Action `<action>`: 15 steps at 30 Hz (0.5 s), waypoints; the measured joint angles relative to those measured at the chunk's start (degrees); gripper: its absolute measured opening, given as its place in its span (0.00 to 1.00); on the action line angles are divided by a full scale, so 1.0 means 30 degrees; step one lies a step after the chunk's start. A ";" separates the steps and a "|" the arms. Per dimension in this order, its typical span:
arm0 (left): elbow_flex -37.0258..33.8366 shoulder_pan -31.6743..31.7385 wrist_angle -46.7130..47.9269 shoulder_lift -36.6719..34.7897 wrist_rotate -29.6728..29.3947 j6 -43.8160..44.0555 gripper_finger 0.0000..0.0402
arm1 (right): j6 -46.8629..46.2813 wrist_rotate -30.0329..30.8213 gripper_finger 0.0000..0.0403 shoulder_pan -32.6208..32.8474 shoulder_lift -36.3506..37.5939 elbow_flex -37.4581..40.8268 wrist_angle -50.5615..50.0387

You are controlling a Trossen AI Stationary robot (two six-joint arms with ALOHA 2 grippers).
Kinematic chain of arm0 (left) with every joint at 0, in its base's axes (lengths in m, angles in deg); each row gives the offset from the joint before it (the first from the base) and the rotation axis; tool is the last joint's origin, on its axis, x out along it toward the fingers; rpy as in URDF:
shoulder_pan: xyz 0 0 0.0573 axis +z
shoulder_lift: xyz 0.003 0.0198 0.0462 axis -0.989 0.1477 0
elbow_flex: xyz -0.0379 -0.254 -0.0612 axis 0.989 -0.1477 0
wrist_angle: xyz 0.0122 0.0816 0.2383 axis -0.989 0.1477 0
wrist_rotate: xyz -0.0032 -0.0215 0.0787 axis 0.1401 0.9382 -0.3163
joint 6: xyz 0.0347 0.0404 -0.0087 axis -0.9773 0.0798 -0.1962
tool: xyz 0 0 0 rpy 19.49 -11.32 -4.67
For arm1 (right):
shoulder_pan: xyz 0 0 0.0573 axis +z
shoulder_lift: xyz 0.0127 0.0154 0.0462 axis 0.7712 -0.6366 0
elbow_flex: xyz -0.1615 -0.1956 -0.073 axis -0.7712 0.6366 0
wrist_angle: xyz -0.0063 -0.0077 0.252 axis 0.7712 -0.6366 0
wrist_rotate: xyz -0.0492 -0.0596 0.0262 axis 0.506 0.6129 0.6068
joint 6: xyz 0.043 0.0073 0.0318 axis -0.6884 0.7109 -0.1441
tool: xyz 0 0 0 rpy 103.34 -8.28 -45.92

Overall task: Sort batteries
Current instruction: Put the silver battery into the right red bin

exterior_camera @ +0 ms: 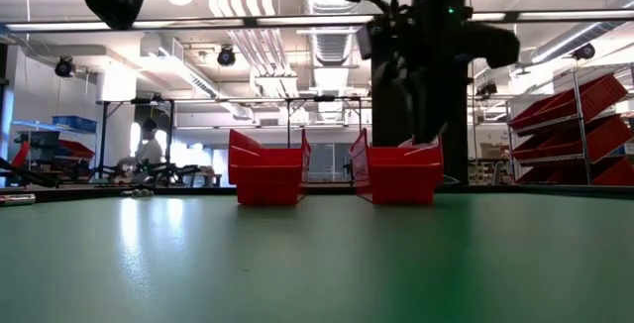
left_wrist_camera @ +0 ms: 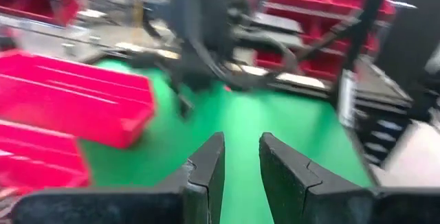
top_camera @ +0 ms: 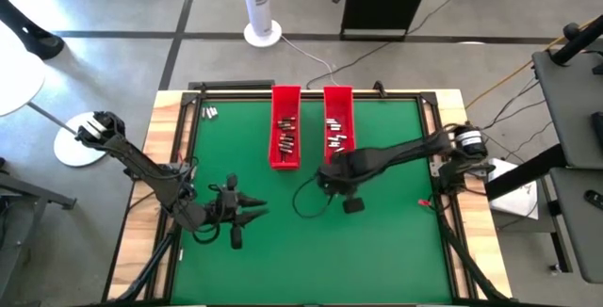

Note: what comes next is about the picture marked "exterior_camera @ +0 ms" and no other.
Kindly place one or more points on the red shelf bin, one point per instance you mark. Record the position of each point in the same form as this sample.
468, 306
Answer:
611, 137
550, 177
542, 147
602, 96
535, 116
619, 174

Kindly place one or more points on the black aluminium table frame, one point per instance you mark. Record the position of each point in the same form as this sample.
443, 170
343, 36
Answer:
327, 190

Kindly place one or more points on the black station frame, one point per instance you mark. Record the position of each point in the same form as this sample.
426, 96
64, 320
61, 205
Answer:
324, 98
103, 139

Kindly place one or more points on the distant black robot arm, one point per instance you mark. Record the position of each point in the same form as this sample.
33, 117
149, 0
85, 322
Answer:
111, 170
171, 169

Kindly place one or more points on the black partition panel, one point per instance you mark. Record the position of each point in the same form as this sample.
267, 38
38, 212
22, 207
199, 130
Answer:
455, 130

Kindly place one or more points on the ceiling light strip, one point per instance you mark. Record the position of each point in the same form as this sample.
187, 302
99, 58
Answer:
49, 26
574, 15
317, 19

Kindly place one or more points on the person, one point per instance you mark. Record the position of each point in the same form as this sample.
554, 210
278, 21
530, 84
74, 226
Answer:
148, 149

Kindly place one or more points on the black ceiling spotlight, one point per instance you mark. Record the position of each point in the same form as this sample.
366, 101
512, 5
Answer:
64, 67
226, 56
584, 51
487, 88

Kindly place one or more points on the dark utility cart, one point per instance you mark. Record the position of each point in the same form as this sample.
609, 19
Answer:
37, 147

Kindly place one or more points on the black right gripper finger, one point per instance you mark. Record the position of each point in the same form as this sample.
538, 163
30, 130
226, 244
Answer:
432, 115
405, 105

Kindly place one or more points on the blue storage bin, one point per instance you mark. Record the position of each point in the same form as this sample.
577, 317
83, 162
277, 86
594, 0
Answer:
74, 124

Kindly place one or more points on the silver ventilation duct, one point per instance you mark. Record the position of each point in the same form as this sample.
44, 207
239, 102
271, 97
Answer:
569, 45
332, 45

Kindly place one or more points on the green table mat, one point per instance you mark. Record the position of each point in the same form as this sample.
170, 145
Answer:
317, 273

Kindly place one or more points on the red plastic bin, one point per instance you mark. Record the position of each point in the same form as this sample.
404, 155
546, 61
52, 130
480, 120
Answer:
267, 184
401, 179

